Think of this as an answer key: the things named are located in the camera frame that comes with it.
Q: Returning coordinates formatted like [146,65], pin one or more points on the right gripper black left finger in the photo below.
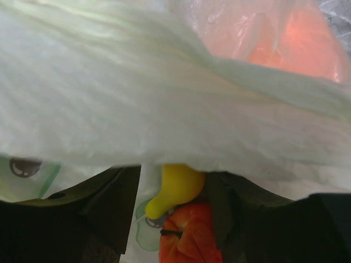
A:
[58,228]

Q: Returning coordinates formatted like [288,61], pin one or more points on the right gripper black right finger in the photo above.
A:
[252,224]

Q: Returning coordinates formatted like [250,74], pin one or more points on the red peach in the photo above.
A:
[188,236]

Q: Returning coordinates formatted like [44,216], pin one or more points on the yellow banana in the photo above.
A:
[180,184]

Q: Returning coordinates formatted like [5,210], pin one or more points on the green plastic bag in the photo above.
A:
[88,85]

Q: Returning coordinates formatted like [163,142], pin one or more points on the orange fruit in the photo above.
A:
[302,44]

